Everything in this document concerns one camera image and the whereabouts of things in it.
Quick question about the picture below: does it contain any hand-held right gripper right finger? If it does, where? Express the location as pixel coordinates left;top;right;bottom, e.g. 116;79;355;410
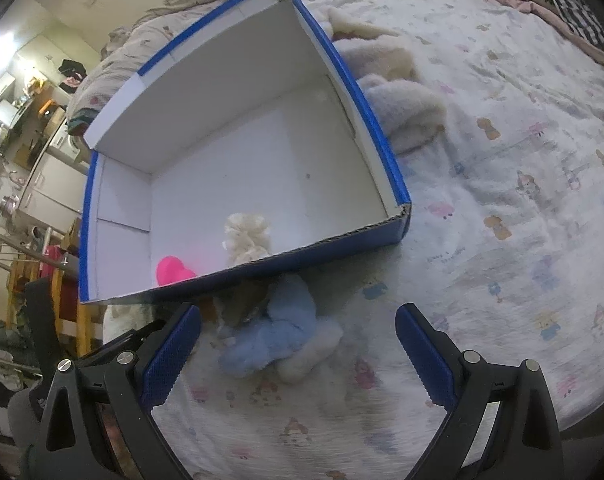
395;304;565;480

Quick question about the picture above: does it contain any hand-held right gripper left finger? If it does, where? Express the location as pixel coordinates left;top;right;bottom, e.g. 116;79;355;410
32;303;203;480

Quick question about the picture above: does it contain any blue plush toy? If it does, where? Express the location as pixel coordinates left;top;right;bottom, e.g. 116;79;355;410
218;274;345;385

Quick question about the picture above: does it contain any blue and white cardboard box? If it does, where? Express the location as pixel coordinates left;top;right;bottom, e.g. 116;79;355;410
78;0;413;305

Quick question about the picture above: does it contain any white plush toy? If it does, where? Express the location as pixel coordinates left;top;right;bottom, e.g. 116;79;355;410
102;303;153;345

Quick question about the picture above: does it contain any pink heart plush toy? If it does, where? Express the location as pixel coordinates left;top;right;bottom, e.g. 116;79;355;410
156;256;197;288

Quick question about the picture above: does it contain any brown plush toy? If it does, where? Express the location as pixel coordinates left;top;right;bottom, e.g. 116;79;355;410
213;280;277;331

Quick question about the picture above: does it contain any cream plush toy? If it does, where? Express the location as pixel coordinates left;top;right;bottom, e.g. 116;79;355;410
223;213;273;267

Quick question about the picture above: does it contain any wooden chair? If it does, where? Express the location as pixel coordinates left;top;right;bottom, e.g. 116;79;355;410
0;240;103;356

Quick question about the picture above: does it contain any printed bed sheet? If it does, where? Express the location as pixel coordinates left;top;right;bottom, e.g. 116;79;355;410
152;0;604;480

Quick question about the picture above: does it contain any white cabinet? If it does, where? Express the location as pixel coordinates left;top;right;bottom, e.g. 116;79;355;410
17;150;90;236

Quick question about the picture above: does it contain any black and white checkered cloth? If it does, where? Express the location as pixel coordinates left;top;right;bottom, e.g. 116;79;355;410
476;0;604;51

